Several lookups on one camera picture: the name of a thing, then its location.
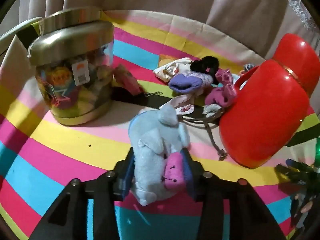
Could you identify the striped colourful blanket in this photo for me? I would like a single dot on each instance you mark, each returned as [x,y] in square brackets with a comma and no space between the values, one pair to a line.
[75,150]

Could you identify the checked cloth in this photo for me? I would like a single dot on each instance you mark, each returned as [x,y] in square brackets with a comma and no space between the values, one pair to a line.
[248,67]

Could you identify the gold lidded clear jar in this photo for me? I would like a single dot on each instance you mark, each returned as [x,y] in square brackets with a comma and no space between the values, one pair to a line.
[72,85]

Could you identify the white leaf print cloth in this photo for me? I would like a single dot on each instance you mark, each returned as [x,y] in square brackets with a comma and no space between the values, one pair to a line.
[170,68]

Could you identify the person's right hand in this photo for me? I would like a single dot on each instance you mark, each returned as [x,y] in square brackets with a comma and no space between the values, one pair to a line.
[305,206]

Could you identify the grey plush toy pink snout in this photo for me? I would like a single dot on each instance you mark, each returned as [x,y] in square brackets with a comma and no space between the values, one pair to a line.
[155,140]

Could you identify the purple knitted sock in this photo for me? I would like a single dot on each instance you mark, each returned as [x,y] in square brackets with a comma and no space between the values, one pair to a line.
[187,82]

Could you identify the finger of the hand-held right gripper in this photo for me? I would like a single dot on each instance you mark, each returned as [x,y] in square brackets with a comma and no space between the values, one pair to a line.
[297,170]

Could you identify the magenta fuzzy sock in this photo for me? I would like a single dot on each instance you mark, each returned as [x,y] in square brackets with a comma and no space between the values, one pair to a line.
[221,97]

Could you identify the pink cloth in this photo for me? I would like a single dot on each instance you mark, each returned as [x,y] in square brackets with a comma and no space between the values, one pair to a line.
[126,80]

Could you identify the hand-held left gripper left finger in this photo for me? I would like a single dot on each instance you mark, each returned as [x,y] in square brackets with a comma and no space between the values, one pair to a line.
[128,170]

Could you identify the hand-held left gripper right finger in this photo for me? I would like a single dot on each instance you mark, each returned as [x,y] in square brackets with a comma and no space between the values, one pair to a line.
[187,178]

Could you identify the white lace curtain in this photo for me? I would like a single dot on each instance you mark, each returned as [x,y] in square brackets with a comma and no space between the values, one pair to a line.
[301,10]

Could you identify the red thermos jug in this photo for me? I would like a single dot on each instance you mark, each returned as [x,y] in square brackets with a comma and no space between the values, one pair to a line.
[262,105]

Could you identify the light blue towel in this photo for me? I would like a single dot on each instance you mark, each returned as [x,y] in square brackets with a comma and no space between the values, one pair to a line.
[211,110]

